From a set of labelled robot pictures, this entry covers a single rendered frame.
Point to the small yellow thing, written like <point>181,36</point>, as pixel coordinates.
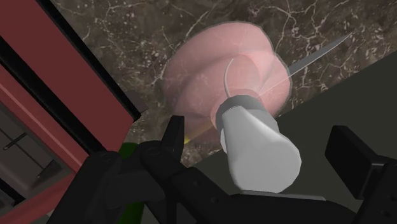
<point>186,140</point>

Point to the pink bowl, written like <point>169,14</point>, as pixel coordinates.
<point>198,68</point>

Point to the green round thing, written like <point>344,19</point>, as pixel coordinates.
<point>133,216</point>

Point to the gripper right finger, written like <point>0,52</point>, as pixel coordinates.
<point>353,158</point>

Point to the red robot stand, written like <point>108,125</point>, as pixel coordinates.
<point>62,65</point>

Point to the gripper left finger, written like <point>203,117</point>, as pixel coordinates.
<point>173,139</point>

